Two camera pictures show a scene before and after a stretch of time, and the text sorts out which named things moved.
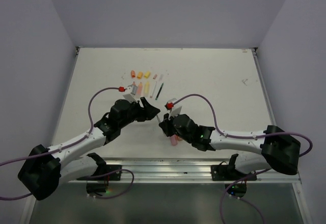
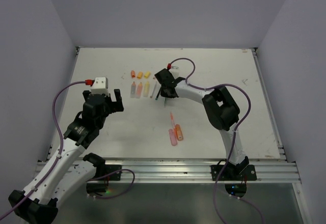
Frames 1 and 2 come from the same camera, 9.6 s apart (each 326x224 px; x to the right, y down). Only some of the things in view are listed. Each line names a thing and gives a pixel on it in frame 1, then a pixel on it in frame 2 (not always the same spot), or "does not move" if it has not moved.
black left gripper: [146, 113] to [114, 106]
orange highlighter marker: [140, 88] does not move
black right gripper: [165, 125] to [163, 92]
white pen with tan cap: [153, 90] does not move
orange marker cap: [139, 75] does not move
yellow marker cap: [147, 74] does not move
